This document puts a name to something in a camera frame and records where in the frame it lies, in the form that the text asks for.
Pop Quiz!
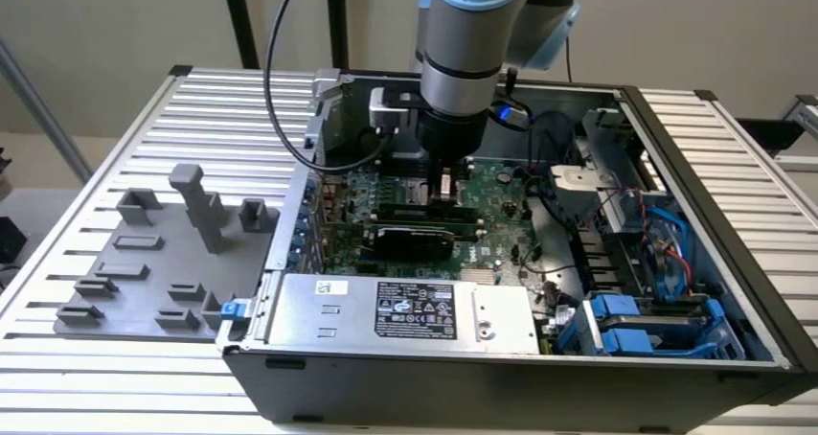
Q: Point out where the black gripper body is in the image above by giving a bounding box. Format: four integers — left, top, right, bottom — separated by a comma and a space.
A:
415, 107, 486, 170

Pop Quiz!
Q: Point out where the green RAM stick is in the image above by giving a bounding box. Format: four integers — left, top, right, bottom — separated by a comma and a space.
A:
370, 217, 482, 233

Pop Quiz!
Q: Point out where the blue USB plug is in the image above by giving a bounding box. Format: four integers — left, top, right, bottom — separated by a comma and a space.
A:
490, 100, 533, 130

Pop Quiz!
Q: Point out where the green Dell motherboard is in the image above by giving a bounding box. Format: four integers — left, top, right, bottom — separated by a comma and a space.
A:
304, 155, 581, 288

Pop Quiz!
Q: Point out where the black graphics card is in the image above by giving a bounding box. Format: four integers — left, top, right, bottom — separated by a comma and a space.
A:
368, 225, 459, 264

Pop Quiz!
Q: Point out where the gold chipset heatsink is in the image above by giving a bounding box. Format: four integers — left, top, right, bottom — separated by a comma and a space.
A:
458, 267, 499, 286

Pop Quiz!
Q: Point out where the silver metal drive cage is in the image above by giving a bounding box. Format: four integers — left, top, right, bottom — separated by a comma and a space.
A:
546, 107, 673, 238

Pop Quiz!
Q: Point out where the silver power supply unit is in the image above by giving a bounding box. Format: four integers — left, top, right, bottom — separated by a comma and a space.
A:
254, 272, 546, 357

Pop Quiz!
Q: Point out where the black stand pole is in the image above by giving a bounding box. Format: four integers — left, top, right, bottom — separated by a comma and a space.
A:
216, 0, 262, 70
323, 0, 354, 71

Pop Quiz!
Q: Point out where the blue disk bay caddy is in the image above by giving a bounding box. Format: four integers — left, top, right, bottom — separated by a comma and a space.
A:
554, 289, 747, 360

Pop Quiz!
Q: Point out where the black open PC case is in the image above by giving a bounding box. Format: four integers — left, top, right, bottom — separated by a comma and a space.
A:
215, 67, 814, 425

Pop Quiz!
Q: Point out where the grey parts rack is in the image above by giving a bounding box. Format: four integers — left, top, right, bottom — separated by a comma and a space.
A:
52, 163, 284, 344

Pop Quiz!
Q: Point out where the grey aluminium pole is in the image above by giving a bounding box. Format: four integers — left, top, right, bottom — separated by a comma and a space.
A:
0, 35, 92, 184

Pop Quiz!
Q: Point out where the black box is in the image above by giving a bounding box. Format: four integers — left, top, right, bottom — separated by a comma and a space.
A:
0, 217, 28, 264

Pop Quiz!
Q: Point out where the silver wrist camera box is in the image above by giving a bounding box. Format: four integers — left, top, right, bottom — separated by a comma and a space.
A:
368, 87, 424, 130

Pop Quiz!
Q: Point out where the black camera cable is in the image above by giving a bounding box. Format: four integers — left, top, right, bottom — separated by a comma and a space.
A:
263, 0, 392, 173

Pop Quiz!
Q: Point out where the blue SATA wire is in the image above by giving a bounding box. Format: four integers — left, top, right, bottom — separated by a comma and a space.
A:
642, 203, 699, 303

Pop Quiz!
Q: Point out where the red wire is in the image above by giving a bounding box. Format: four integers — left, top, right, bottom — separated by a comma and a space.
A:
599, 188, 698, 296

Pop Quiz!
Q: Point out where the aluminium profile frame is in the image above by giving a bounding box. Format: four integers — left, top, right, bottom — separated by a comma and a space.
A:
773, 93, 818, 172

